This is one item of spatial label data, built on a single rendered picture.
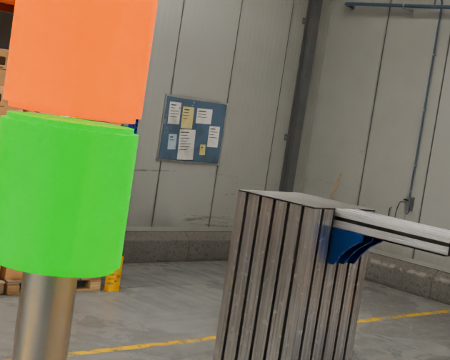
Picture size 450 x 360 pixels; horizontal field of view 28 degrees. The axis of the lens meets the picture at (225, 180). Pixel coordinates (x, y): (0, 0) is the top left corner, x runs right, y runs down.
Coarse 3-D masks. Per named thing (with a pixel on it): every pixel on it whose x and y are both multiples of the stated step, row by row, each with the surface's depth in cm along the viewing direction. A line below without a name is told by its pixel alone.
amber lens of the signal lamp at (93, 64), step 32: (32, 0) 30; (64, 0) 30; (96, 0) 30; (128, 0) 30; (32, 32) 30; (64, 32) 30; (96, 32) 30; (128, 32) 31; (32, 64) 30; (64, 64) 30; (96, 64) 30; (128, 64) 31; (32, 96) 30; (64, 96) 30; (96, 96) 30; (128, 96) 31
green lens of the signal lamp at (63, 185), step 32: (0, 128) 31; (32, 128) 30; (64, 128) 30; (96, 128) 31; (128, 128) 33; (0, 160) 31; (32, 160) 30; (64, 160) 30; (96, 160) 31; (128, 160) 32; (0, 192) 31; (32, 192) 30; (64, 192) 30; (96, 192) 31; (128, 192) 32; (0, 224) 31; (32, 224) 30; (64, 224) 30; (96, 224) 31; (0, 256) 31; (32, 256) 30; (64, 256) 31; (96, 256) 31
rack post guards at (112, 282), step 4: (120, 268) 1003; (116, 272) 1000; (120, 272) 1004; (108, 276) 998; (112, 276) 997; (116, 276) 1001; (120, 276) 1005; (108, 280) 997; (112, 280) 998; (116, 280) 1002; (108, 284) 997; (112, 284) 999; (116, 284) 1003; (104, 288) 1001; (108, 288) 998; (112, 288) 1000; (116, 288) 1004
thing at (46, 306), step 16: (32, 288) 32; (48, 288) 32; (64, 288) 32; (32, 304) 32; (48, 304) 32; (64, 304) 32; (16, 320) 33; (32, 320) 32; (48, 320) 32; (64, 320) 33; (16, 336) 33; (32, 336) 32; (48, 336) 32; (64, 336) 33; (16, 352) 32; (32, 352) 32; (48, 352) 32; (64, 352) 33
